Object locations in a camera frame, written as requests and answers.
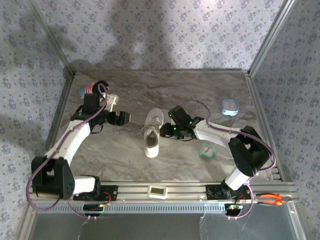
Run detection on white shoelace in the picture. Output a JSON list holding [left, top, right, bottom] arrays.
[[140, 114, 163, 136]]

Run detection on white sneaker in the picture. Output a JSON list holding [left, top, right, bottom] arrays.
[[143, 107, 165, 159]]

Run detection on doll with black hair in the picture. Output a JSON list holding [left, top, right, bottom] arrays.
[[79, 80, 111, 101]]

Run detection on small teal square clock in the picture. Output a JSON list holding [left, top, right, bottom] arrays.
[[199, 143, 216, 159]]

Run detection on light blue plastic box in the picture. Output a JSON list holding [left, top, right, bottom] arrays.
[[220, 98, 240, 117]]

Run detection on white digital timer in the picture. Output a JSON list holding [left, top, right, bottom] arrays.
[[146, 184, 168, 200]]

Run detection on small circuit board with LEDs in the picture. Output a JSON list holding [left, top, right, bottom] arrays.
[[83, 203, 105, 213], [224, 203, 244, 213]]

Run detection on grey metal panel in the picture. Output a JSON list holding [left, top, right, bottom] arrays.
[[29, 212, 305, 240]]

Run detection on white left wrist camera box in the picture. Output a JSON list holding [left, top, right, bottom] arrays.
[[101, 93, 120, 112]]

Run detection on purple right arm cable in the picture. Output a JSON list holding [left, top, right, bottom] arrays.
[[178, 99, 277, 221]]

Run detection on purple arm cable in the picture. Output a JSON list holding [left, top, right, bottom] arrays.
[[178, 99, 277, 221], [26, 83, 111, 221]]

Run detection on aluminium side rail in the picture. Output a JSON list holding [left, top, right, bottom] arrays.
[[31, 72, 77, 187], [246, 72, 286, 182]]

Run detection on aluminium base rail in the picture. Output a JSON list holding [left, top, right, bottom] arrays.
[[26, 181, 298, 204]]

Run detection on aluminium frame post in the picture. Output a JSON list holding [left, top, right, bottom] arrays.
[[24, 0, 77, 78], [247, 0, 297, 77]]

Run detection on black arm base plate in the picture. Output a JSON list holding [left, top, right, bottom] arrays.
[[73, 185, 119, 202], [206, 184, 252, 201]]

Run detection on grey slotted cable duct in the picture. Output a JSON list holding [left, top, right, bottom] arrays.
[[36, 202, 227, 215]]

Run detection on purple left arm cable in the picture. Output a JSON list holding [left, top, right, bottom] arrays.
[[26, 83, 111, 221]]

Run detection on orange handled pliers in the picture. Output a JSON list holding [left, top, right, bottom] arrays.
[[255, 193, 298, 207]]

